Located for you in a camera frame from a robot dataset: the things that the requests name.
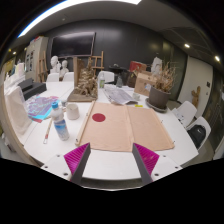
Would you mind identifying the black box stack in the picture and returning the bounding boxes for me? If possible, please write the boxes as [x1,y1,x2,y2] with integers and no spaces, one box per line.
[18,78,48,101]

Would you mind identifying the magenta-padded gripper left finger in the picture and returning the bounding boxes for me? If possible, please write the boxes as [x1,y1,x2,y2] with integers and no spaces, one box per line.
[40,142,92,185]

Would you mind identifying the cardboard box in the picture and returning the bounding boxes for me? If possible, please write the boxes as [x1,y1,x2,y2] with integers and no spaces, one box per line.
[133,71,158,98]

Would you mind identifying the small green-label bottle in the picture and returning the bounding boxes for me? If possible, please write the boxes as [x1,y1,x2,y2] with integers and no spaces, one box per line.
[98,71,106,89]

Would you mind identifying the folded newspaper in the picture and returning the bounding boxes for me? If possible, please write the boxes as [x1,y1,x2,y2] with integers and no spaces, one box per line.
[103,83,139,106]

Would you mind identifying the white plaster bust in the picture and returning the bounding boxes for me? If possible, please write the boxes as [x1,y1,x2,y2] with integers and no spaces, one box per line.
[59,59,70,81]
[49,55,62,75]

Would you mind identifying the white chair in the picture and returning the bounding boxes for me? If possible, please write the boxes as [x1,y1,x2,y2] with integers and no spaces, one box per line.
[97,70,116,84]
[186,115,212,151]
[172,100,198,128]
[45,72,60,83]
[62,71,75,83]

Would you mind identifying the thin wooden stick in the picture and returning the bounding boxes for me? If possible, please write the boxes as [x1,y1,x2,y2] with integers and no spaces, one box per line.
[42,117,54,145]

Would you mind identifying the black wall screen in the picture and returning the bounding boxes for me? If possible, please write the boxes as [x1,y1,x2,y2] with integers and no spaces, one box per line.
[49,31,97,59]

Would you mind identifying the wooden easel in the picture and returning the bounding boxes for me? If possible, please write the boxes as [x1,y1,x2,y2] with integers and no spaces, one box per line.
[37,49,48,83]
[90,50,105,76]

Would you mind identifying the black backpack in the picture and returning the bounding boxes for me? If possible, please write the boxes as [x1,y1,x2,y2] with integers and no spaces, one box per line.
[187,124,208,149]

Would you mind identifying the brown sculpture on board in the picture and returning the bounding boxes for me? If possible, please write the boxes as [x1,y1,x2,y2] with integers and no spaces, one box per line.
[66,56,99,103]

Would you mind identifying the red box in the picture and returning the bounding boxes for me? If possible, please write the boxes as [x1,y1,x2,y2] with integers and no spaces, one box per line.
[129,60,148,73]

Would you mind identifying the wooden figure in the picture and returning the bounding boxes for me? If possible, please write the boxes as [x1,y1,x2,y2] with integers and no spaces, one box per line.
[191,85,202,108]

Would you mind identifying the flat round red coaster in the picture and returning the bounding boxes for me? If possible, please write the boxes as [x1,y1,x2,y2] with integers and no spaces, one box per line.
[91,112,107,123]

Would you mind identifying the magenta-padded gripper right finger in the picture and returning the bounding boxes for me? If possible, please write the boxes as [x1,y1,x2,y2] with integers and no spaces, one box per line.
[131,142,184,185]

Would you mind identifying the dark pot with dry plant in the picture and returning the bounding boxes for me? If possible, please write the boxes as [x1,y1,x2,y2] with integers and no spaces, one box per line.
[145,61,178,113]

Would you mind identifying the white bag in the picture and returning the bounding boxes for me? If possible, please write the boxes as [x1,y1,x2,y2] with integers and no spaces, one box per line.
[3,84,33,136]

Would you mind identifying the blue-capped plastic drink bottle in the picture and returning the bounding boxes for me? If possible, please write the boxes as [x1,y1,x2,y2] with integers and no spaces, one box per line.
[49,101,71,142]

